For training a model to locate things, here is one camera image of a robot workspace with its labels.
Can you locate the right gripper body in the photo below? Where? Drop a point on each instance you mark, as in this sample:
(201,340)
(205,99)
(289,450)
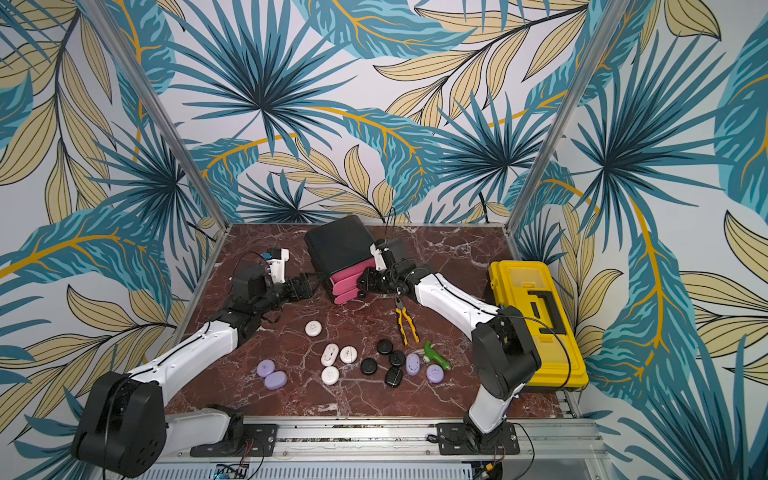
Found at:
(372,280)

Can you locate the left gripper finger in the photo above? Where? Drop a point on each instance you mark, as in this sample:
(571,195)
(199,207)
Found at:
(306,292)
(310,279)

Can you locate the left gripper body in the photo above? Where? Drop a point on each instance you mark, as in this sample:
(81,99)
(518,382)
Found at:
(283,293)

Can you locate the pink drawer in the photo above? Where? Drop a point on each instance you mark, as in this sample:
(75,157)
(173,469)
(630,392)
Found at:
(347,296)
(353,271)
(343,286)

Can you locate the black drawer cabinet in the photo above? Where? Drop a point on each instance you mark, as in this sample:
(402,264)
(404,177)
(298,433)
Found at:
(339,246)

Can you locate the purple round earphone case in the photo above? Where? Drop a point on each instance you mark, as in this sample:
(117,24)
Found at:
(435,374)
(265,368)

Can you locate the purple oval earphone case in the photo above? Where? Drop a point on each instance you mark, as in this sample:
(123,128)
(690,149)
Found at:
(413,364)
(275,380)

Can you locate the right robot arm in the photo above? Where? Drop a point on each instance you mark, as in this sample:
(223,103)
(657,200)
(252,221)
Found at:
(504,352)

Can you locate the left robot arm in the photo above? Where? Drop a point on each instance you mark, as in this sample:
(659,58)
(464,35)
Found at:
(124,427)

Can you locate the yellow black pliers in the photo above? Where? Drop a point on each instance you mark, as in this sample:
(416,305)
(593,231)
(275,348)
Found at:
(406,326)

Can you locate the white round earphone case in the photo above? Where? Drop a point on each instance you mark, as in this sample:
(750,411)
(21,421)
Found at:
(348,355)
(313,328)
(330,375)

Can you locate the white oval earphone case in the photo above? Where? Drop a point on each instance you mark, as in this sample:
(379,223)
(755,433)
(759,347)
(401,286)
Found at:
(330,354)

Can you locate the black round earphone case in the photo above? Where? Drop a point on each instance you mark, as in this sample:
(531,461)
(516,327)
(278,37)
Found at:
(384,347)
(397,359)
(368,366)

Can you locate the green plastic toy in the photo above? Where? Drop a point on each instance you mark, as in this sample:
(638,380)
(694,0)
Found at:
(431,356)

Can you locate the black oval earphone case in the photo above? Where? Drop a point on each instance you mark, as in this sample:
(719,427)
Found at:
(394,377)

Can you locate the yellow toolbox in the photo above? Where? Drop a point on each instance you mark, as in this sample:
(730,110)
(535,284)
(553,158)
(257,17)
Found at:
(529,287)

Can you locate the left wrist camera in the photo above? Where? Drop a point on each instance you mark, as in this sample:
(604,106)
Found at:
(276,259)

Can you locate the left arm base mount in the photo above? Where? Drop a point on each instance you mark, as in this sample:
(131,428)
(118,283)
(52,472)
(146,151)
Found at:
(242,440)

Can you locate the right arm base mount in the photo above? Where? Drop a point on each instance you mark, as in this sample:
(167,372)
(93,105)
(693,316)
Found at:
(462,439)

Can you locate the aluminium rail frame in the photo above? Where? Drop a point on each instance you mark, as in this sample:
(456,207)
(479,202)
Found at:
(406,447)

